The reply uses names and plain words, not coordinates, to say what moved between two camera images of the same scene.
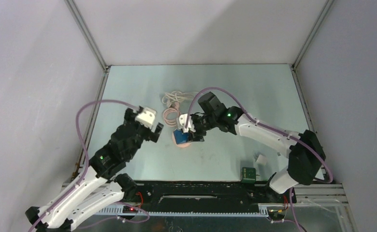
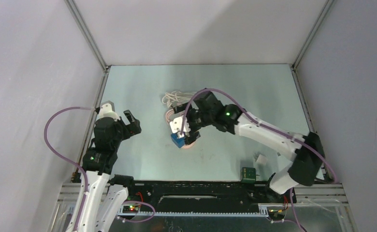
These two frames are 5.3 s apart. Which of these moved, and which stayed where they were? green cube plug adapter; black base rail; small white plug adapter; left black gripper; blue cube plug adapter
Moved: left black gripper; blue cube plug adapter
Stayed: small white plug adapter; green cube plug adapter; black base rail
